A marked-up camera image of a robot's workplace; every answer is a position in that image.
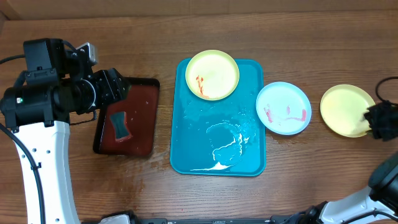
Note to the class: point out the blue plastic tray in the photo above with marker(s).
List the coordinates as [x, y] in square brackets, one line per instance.
[224, 137]

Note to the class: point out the green and orange sponge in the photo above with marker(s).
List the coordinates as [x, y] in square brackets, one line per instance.
[119, 124]

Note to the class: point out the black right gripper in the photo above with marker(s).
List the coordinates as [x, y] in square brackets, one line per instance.
[382, 120]

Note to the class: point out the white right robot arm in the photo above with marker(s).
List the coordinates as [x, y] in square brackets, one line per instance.
[378, 201]

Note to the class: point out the yellow plate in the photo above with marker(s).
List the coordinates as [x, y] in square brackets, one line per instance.
[343, 107]

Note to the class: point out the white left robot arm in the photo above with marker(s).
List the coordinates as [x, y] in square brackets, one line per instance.
[59, 80]

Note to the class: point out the black tray with red water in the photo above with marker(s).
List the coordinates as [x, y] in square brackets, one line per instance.
[141, 110]

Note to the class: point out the cardboard backdrop panel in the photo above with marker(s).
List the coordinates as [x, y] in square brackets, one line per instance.
[77, 9]

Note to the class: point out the light blue plate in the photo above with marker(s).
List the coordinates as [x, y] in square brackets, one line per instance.
[283, 108]

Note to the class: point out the yellow-green plate with red stain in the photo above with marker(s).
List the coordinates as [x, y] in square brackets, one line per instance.
[212, 75]

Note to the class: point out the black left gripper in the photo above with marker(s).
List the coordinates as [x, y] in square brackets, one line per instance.
[109, 81]

